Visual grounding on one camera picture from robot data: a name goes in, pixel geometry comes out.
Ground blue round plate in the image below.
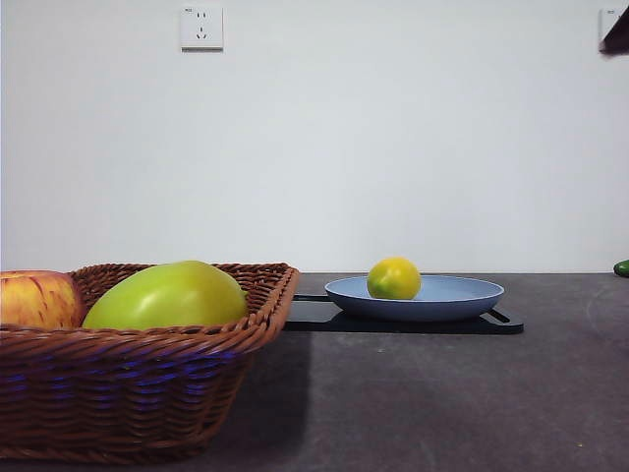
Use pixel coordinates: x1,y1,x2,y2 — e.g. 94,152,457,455
323,274,506,324

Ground yellow green lemon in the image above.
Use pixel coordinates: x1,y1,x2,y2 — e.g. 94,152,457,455
366,256,423,301

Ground brown wicker basket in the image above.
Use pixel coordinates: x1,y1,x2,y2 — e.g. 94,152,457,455
0,263,301,466

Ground flat black tray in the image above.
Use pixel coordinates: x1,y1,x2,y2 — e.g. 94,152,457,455
283,293,525,336

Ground large green mango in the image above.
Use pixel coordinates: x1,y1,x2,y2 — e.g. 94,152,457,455
82,260,250,331

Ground red yellow apple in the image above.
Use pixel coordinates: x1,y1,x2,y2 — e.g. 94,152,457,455
0,269,83,329

